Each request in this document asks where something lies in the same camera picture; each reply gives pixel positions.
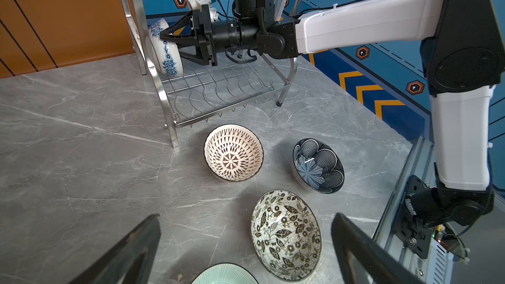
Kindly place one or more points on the aluminium front rail frame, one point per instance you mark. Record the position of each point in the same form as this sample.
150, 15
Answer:
459, 210

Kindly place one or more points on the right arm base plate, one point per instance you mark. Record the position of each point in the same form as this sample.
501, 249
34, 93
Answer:
412, 216

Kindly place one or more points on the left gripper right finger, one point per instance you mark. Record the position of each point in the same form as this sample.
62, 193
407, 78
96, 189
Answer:
361, 260

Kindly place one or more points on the pale green ribbed bowl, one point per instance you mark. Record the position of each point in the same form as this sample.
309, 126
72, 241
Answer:
225, 273

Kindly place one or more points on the white brown lattice bowl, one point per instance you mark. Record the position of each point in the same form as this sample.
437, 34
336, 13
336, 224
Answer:
233, 153

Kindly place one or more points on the dark blue petal bowl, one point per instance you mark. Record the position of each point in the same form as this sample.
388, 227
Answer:
316, 167

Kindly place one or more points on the stainless steel dish rack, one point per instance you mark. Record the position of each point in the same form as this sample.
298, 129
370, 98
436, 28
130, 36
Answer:
203, 91

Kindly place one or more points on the blue floral white bowl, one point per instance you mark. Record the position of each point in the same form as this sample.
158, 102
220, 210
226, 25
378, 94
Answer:
166, 53

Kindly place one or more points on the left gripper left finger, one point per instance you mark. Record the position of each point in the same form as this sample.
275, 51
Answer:
130, 260

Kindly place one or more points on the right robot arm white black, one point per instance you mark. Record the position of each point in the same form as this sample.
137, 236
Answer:
456, 45

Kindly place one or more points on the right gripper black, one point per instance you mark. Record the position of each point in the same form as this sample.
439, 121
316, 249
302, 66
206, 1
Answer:
194, 29

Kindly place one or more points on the right green circuit board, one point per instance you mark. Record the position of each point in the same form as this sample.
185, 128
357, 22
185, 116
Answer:
447, 238

